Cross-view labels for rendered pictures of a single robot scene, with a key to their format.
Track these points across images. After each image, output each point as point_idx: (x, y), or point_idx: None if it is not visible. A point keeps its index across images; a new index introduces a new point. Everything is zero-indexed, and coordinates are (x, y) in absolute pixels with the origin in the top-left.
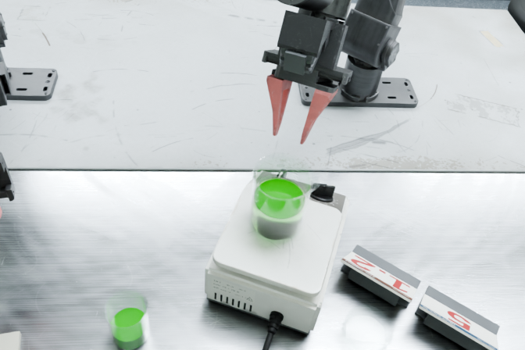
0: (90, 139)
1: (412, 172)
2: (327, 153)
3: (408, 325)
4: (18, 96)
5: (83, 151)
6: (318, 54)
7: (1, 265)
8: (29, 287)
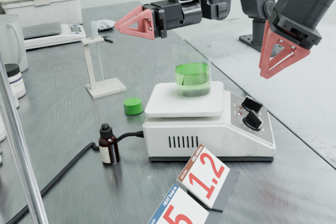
0: (251, 72)
1: None
2: (334, 145)
3: None
4: (260, 50)
5: (240, 73)
6: None
7: (158, 78)
8: (149, 85)
